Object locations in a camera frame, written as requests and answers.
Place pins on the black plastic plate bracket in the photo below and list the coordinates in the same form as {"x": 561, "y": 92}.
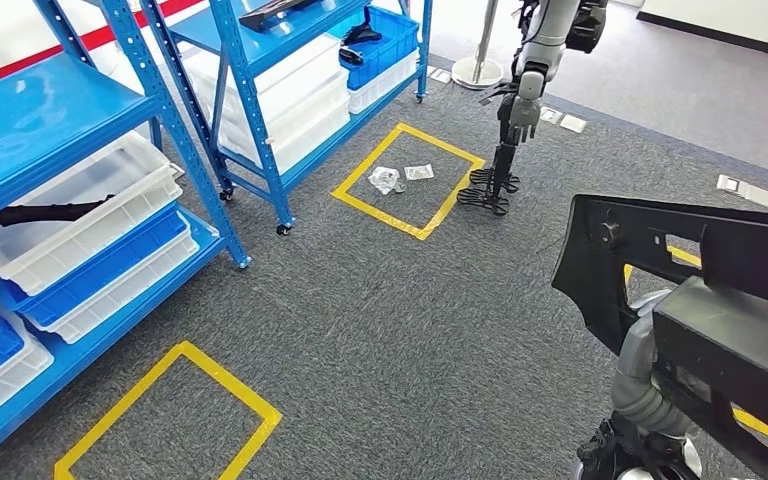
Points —
{"x": 722, "y": 344}

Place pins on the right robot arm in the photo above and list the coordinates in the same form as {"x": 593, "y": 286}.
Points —
{"x": 642, "y": 391}

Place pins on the small black plastic part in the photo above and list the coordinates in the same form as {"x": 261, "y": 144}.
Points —
{"x": 351, "y": 56}

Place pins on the blue steel shelf rack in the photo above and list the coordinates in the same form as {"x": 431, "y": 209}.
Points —
{"x": 39, "y": 112}
{"x": 271, "y": 50}

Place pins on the black long plastic part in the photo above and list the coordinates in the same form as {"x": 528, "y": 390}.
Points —
{"x": 278, "y": 13}

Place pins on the black curved trim part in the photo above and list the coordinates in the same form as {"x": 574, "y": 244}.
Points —
{"x": 39, "y": 213}

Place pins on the crumpled clear plastic bag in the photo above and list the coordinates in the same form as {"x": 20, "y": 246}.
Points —
{"x": 384, "y": 180}

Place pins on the flat clear plastic bag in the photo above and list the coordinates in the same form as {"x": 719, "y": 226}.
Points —
{"x": 419, "y": 172}

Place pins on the translucent white plastic bin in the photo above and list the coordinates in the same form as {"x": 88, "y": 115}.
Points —
{"x": 92, "y": 172}
{"x": 311, "y": 149}
{"x": 304, "y": 116}
{"x": 278, "y": 79}

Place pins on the white floor outlet plate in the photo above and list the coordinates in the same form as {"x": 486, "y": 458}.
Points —
{"x": 573, "y": 124}
{"x": 752, "y": 193}
{"x": 440, "y": 75}
{"x": 551, "y": 115}

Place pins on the silver black humanoid robot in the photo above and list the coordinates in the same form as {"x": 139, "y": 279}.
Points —
{"x": 543, "y": 46}

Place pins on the silver stanchion post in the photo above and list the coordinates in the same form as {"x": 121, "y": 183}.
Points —
{"x": 477, "y": 74}

